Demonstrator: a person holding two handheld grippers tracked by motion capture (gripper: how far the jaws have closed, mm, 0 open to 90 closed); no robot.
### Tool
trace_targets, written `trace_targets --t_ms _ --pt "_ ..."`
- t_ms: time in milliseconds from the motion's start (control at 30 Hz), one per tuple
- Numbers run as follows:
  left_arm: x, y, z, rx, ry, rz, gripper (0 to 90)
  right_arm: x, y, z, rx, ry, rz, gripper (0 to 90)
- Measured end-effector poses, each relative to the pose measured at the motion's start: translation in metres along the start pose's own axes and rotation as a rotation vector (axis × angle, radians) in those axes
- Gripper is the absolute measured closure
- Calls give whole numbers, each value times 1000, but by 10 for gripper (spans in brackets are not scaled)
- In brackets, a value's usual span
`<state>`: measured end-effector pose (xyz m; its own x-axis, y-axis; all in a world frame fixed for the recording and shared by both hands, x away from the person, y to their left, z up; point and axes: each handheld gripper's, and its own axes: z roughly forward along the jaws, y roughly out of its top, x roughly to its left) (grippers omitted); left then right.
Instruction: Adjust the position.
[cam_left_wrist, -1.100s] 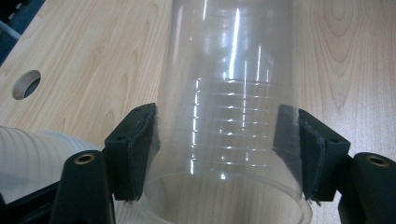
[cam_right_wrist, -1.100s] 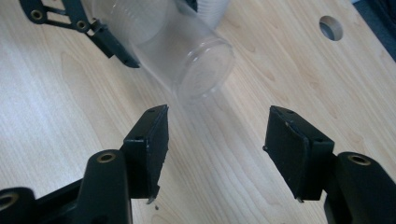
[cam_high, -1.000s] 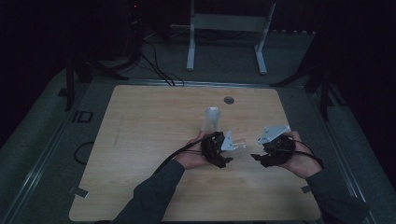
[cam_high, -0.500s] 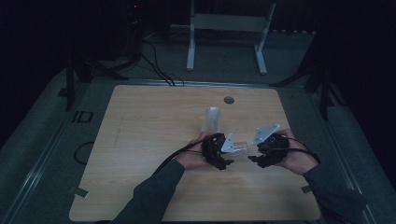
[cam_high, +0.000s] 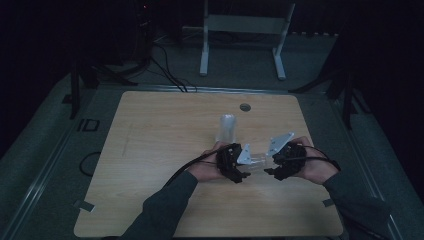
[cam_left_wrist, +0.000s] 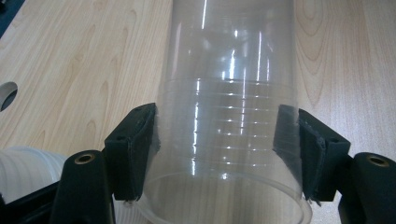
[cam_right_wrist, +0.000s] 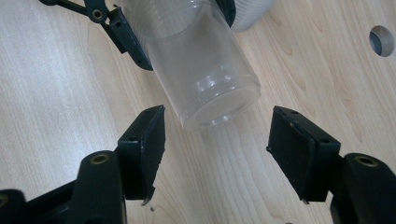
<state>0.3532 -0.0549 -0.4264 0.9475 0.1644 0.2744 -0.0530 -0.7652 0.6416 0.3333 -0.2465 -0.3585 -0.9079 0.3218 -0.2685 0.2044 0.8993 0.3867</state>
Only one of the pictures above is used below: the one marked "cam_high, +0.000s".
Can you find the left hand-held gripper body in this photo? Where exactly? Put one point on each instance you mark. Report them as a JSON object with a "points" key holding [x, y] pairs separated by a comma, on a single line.
{"points": [[226, 161]]}

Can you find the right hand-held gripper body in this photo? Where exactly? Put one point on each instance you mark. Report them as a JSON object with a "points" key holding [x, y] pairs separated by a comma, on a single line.
{"points": [[293, 158]]}

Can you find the single clear plastic cup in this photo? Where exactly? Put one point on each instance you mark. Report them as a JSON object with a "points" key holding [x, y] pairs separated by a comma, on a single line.
{"points": [[260, 162]]}

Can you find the stack of clear plastic cups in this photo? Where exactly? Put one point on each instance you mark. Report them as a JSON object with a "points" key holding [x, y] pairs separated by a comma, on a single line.
{"points": [[226, 128]]}

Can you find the person's left hand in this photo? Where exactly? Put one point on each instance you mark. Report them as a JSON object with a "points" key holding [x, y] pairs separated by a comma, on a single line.
{"points": [[206, 170]]}

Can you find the person's right hand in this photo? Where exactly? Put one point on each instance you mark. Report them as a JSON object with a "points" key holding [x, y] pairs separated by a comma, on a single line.
{"points": [[316, 170]]}

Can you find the round table grommet hole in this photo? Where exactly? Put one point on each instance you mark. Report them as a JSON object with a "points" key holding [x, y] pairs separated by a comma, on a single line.
{"points": [[245, 107]]}

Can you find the grey tape piece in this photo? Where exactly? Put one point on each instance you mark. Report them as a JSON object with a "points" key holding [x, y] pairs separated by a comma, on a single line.
{"points": [[85, 206], [328, 202]]}

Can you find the black tripod stand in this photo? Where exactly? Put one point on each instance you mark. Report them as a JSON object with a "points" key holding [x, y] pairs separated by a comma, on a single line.
{"points": [[347, 106], [75, 96]]}

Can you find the white metal stand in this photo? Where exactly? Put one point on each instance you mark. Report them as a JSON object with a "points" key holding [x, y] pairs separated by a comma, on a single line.
{"points": [[243, 24]]}

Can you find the dark equipment rack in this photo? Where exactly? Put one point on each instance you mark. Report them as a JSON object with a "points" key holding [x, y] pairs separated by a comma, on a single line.
{"points": [[144, 30]]}

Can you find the metal floor rail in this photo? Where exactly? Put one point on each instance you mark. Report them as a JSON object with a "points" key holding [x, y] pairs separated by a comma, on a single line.
{"points": [[36, 186], [358, 156]]}

